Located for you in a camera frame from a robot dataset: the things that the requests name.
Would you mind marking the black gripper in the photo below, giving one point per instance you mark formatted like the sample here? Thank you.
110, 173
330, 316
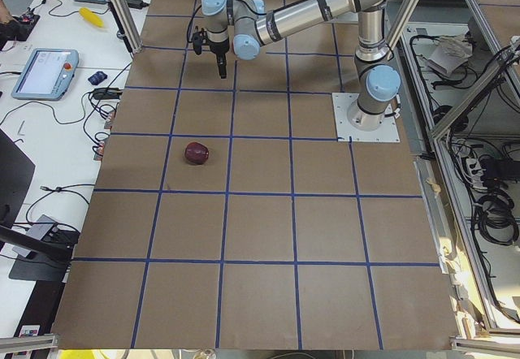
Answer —
219, 49

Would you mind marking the dark red apple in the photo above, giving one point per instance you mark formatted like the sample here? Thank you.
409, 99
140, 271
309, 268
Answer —
196, 153

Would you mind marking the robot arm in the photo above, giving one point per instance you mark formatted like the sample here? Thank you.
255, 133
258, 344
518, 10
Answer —
244, 26

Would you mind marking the black power adapter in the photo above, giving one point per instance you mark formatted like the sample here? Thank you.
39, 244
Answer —
137, 4

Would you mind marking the blue computer mouse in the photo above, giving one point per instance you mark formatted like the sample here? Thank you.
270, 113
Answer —
97, 78

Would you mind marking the yellow toy corn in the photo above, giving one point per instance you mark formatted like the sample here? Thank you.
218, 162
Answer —
91, 17

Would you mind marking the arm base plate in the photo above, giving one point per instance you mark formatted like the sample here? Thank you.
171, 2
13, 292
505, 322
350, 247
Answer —
353, 125

